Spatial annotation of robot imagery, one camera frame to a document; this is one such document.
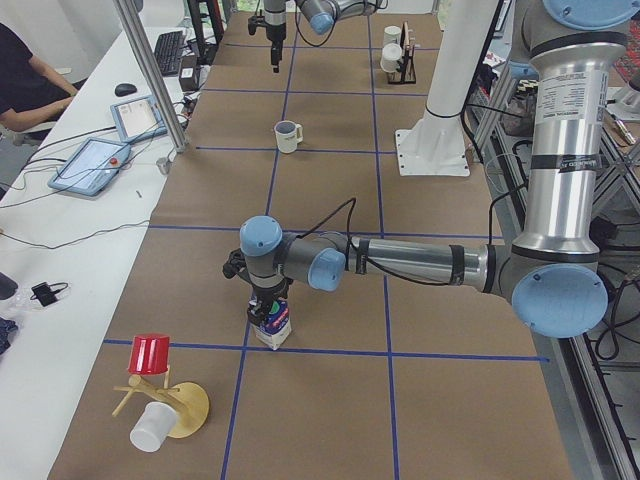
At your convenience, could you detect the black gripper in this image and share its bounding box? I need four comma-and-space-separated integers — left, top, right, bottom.
248, 282, 291, 325
270, 41, 283, 73

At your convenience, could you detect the white mug dark interior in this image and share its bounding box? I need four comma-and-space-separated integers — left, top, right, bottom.
274, 120, 304, 154

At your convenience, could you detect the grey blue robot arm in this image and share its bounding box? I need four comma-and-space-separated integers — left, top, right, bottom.
222, 1, 639, 338
248, 0, 385, 73

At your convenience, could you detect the wooden cup tree stand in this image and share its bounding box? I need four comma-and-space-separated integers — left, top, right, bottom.
112, 371, 210, 439

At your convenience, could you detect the white cup on rack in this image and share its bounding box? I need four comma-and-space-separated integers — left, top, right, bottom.
380, 43, 403, 73
383, 25, 403, 46

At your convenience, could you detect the red plastic cup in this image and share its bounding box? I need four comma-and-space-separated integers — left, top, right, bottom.
127, 333, 170, 375

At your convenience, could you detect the black cup rack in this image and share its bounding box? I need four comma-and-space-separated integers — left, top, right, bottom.
385, 21, 417, 85

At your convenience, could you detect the white plastic cup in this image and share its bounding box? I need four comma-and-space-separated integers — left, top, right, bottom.
129, 401, 178, 453

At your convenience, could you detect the black box on desk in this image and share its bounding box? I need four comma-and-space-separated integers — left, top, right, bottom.
178, 54, 201, 92

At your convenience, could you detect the black keyboard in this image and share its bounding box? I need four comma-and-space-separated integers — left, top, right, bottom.
154, 31, 184, 76

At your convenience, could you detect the black computer mouse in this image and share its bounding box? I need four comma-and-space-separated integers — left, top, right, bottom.
114, 83, 138, 97

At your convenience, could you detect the small black adapter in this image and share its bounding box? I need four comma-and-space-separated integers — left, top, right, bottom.
31, 282, 69, 307

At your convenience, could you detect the blue teach pendant tablet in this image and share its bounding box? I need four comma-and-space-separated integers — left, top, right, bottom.
48, 138, 131, 197

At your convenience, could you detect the seated person dark shirt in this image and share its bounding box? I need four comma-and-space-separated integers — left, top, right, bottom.
1, 24, 83, 133

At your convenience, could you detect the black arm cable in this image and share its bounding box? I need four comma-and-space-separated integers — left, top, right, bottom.
299, 197, 506, 286

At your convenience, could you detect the aluminium frame post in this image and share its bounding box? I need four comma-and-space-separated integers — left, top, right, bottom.
113, 0, 187, 153

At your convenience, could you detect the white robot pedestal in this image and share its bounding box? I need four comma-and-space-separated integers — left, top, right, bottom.
395, 0, 500, 177

